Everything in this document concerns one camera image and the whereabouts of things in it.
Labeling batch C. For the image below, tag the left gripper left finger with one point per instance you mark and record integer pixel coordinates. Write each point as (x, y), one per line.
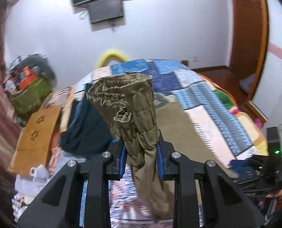
(58, 204)

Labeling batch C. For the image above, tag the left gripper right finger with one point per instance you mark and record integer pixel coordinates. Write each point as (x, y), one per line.
(204, 195)

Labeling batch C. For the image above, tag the olive khaki pants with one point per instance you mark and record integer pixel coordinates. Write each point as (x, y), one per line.
(126, 103)

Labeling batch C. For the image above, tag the colourful fleece blanket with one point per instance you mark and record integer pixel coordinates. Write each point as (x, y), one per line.
(256, 135)

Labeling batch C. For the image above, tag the wooden wardrobe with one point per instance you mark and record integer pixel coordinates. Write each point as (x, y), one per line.
(269, 88)

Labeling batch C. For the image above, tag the dark teal folded garment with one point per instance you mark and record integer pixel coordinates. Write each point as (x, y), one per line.
(88, 134)

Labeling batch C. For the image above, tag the blue patchwork bedspread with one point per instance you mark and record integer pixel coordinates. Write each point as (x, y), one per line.
(207, 109)

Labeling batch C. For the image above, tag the green fabric storage box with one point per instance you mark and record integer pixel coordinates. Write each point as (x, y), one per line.
(31, 98)

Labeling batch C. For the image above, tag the orange box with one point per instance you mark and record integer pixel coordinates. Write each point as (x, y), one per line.
(28, 79)

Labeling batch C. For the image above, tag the grey plush toy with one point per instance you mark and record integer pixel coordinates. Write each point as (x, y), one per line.
(39, 61)

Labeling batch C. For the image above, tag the yellow curved pillow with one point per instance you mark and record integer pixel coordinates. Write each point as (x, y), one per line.
(111, 55)

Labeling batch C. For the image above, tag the wooden door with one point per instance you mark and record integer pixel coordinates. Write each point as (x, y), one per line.
(250, 39)

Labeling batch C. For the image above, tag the small wall monitor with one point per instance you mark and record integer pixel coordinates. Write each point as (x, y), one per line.
(103, 10)

